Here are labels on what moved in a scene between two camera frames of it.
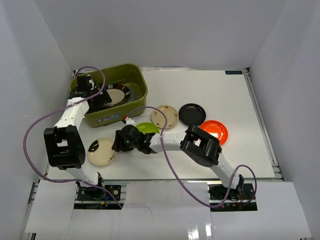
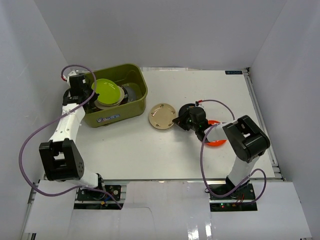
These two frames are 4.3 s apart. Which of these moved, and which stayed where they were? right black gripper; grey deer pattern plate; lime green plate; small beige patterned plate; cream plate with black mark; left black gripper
Moved: right black gripper; cream plate with black mark; left black gripper; lime green plate
Stayed: grey deer pattern plate; small beige patterned plate
